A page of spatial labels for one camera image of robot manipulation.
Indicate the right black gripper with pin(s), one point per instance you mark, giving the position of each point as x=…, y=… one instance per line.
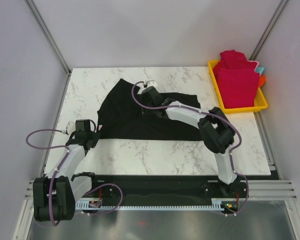
x=147, y=110

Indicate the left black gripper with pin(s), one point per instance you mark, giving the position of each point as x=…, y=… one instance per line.
x=96, y=138

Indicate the black t-shirt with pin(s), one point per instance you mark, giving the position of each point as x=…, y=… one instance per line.
x=121, y=118

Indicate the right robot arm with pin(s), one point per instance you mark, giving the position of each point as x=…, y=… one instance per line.
x=214, y=128

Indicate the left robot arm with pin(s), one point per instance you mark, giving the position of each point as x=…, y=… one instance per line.
x=55, y=195

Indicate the red t-shirt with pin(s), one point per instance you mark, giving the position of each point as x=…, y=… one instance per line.
x=236, y=79

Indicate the yellow plastic bin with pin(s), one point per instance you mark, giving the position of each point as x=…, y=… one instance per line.
x=260, y=102

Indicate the cyan cloth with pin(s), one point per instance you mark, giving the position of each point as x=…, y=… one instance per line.
x=260, y=70

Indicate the pink cloth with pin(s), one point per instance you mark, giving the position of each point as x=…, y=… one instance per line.
x=255, y=62

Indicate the orange cloth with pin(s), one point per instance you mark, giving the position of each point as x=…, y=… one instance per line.
x=262, y=81

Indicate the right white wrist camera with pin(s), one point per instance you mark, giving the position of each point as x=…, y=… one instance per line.
x=149, y=83

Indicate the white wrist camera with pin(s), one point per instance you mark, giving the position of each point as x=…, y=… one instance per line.
x=149, y=83
x=70, y=128

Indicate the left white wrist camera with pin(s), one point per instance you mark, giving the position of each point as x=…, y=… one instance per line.
x=70, y=128

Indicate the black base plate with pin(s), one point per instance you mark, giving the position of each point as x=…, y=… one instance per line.
x=164, y=189

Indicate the right aluminium frame post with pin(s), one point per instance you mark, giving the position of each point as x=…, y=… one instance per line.
x=269, y=28

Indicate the aluminium frame post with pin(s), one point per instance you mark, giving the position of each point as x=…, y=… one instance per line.
x=269, y=28
x=47, y=34

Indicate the white slotted cable duct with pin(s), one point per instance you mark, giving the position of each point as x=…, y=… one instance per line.
x=93, y=204

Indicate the left aluminium frame post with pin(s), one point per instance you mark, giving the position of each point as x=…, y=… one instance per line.
x=47, y=34

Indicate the aluminium rail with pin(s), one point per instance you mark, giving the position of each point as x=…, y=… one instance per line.
x=271, y=190

